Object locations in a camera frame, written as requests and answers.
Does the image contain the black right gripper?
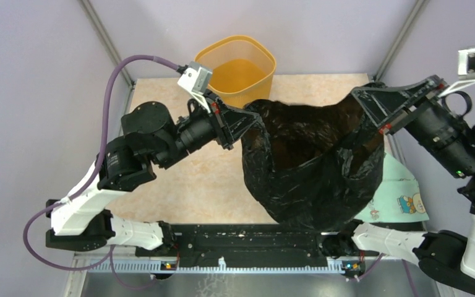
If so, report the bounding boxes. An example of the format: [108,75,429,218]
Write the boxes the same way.
[346,72,475,177]

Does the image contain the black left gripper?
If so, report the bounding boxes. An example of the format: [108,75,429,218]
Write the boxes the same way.
[156,88,261,170]

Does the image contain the yellow ribbed trash bin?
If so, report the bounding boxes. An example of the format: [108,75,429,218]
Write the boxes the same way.
[194,35,276,108]

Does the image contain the black plastic trash bag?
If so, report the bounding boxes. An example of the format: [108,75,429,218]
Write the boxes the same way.
[241,82,386,233]

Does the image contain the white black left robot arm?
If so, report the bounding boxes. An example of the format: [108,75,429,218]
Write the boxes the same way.
[45,90,261,256]

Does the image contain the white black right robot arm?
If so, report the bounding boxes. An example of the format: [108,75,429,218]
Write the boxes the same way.
[338,75,475,295]

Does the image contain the light green patterned cloth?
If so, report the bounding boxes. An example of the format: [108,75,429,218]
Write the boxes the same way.
[355,139,429,223]

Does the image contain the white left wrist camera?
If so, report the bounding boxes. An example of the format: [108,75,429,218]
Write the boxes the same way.
[177,61,213,114]

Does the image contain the right aluminium frame post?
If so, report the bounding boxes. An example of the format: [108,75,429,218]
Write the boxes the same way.
[371,0,430,82]

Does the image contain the aluminium frame post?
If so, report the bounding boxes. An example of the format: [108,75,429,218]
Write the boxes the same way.
[371,0,430,82]
[77,0,122,66]

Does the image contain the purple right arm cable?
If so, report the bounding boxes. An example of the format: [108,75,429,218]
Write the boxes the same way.
[356,252,421,297]

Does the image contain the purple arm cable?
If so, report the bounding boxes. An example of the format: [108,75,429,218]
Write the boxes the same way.
[23,54,181,292]
[356,252,421,297]

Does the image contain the left aluminium frame post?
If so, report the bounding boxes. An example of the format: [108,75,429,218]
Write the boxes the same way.
[77,0,122,66]

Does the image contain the grey slotted cable duct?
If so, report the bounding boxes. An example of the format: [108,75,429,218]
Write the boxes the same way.
[91,258,345,274]

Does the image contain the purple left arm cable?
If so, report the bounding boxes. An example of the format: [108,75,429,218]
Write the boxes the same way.
[23,54,181,292]

